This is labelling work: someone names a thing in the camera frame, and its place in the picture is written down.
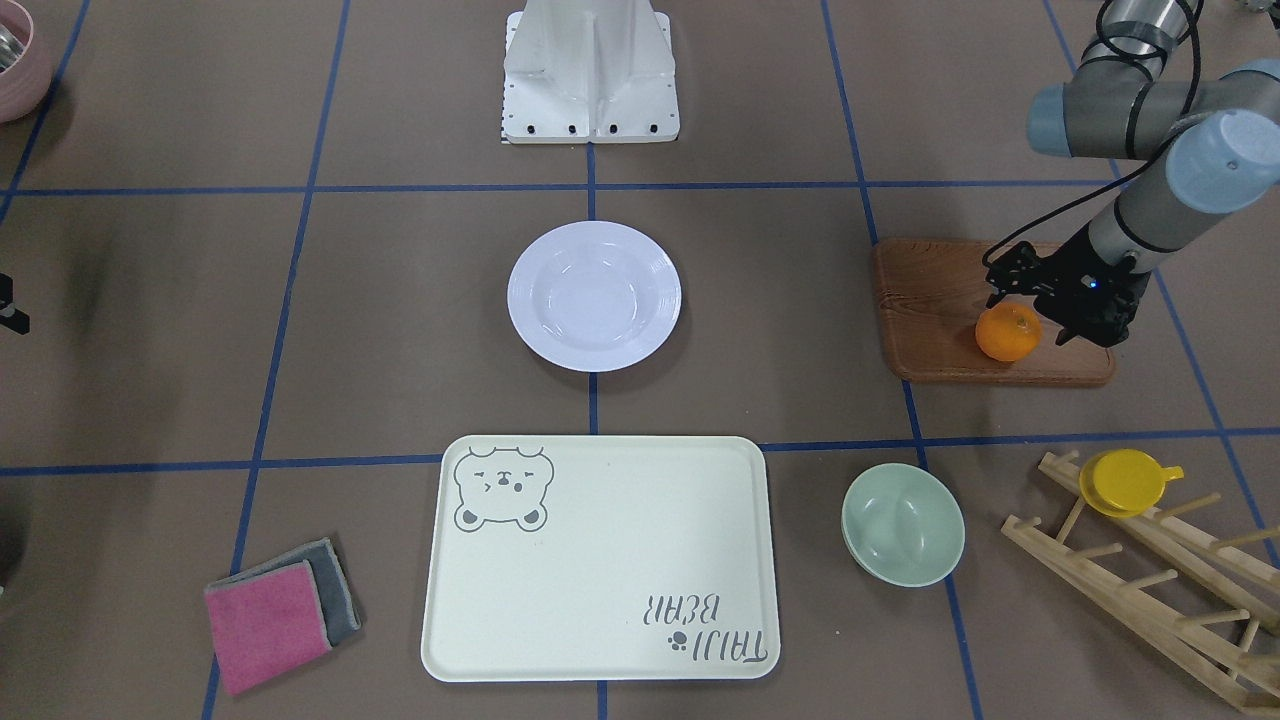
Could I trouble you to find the yellow mug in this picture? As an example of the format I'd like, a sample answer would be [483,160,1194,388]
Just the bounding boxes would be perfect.
[1078,448,1185,518]

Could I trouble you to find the metal spoon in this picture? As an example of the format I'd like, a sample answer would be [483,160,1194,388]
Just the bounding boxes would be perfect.
[0,22,26,72]

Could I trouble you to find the white plate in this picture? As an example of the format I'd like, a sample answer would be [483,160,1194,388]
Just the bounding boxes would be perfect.
[506,222,684,373]

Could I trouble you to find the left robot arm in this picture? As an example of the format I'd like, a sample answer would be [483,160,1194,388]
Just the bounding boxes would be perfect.
[982,1,1279,348]

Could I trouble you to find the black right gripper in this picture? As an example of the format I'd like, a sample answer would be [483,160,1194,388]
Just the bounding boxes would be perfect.
[0,273,29,334]

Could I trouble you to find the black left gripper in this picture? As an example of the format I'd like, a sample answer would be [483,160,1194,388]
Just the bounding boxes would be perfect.
[983,228,1151,348]

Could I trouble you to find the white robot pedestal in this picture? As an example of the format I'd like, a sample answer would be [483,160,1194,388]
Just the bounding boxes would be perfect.
[500,1,681,145]

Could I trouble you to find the orange fruit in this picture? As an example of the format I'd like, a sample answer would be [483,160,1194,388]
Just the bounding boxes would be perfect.
[974,302,1043,363]

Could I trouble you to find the green bowl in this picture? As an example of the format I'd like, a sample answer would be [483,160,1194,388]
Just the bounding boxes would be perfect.
[840,462,966,588]

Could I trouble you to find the brown wooden tray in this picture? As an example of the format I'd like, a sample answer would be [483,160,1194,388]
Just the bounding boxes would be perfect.
[870,237,1117,388]

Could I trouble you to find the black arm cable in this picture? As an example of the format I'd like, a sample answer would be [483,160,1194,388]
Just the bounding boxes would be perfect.
[986,0,1204,263]

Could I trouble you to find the cream bear tray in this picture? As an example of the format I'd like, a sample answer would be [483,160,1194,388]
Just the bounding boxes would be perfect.
[420,436,781,683]

